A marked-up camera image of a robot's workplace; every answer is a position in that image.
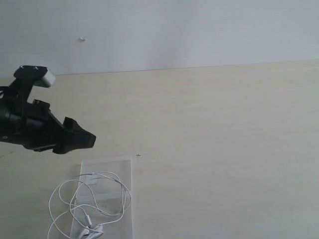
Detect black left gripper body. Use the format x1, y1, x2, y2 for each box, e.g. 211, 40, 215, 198
0, 99, 63, 152

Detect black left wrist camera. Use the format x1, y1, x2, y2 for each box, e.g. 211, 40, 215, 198
9, 65, 56, 100

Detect white wired earphones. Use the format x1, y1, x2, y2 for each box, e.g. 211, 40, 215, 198
47, 170, 132, 239

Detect clear plastic storage box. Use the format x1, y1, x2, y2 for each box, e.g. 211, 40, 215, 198
70, 155, 134, 239

